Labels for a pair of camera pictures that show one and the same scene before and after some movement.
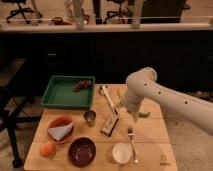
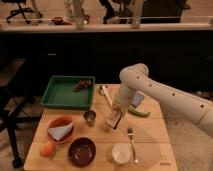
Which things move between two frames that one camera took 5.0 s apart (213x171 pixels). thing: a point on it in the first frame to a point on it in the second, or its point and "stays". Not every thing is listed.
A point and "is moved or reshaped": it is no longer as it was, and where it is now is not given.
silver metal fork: (130, 132) stays
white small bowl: (122, 153) stays
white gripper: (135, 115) to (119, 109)
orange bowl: (61, 120) stays
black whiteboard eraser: (109, 124) is moved or reshaped
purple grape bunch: (82, 84) stays
